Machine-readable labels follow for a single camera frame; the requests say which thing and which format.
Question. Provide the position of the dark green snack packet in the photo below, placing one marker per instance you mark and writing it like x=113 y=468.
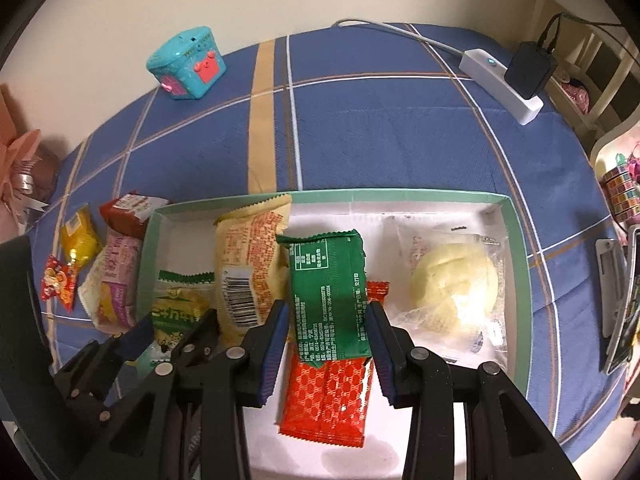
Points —
x=330 y=295

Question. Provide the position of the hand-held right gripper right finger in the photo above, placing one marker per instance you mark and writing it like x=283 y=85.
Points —
x=382 y=355

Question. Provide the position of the white bun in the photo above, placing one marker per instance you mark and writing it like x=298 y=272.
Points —
x=450 y=275

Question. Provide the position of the red and white snack packet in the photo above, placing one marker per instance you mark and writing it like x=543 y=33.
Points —
x=127 y=212

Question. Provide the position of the green-edged white box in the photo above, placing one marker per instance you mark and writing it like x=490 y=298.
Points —
x=350 y=194

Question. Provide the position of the green and white biscuit packet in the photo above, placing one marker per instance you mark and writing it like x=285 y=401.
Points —
x=180 y=305

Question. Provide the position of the red patterned snack packet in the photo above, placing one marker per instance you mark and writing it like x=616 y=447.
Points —
x=325 y=400

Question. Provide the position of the grey phone stand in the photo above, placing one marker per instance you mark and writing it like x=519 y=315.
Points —
x=607 y=285

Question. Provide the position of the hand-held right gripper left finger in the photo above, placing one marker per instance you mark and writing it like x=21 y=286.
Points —
x=272 y=355

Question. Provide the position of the red heart-print snack packet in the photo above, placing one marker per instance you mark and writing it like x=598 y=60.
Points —
x=57 y=280

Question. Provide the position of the white power strip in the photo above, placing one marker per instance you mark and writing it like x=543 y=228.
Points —
x=480 y=62

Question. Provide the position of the white wooden chair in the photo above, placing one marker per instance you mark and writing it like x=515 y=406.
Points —
x=607 y=85

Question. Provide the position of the pink and white snack packet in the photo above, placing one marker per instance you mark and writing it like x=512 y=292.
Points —
x=115 y=280

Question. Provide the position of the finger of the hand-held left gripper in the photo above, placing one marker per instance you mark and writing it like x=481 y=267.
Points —
x=137 y=337
x=197 y=340

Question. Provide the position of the stack of patterned tape rolls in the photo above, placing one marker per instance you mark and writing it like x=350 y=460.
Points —
x=620 y=195

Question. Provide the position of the teal toy box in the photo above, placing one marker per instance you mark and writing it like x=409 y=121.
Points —
x=185 y=62

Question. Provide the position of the yellow snack packet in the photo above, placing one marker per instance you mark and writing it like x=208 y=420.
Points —
x=80 y=240

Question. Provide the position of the black charger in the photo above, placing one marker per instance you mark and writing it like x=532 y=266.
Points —
x=530 y=70

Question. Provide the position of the cream snack packet with barcode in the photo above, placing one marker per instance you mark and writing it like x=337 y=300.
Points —
x=250 y=250

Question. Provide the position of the mint green snack packet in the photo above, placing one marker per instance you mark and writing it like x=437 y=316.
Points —
x=147 y=362

